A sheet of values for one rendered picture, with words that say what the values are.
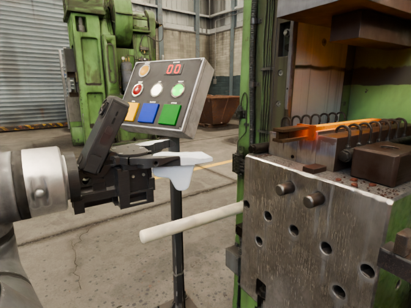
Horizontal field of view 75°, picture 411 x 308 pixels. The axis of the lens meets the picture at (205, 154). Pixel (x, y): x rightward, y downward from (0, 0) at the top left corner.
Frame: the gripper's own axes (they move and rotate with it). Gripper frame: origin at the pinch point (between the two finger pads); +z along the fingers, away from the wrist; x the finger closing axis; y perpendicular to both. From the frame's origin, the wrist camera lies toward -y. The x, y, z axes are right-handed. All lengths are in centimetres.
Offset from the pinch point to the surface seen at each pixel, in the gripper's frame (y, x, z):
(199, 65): -18, -43, 28
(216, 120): 76, -552, 387
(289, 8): -28.7, -8.4, 32.1
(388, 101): -6, -5, 80
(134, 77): -14, -69, 13
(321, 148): 3.3, 4.0, 32.3
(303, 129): -0.9, 1.4, 28.5
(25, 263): 100, -147, -40
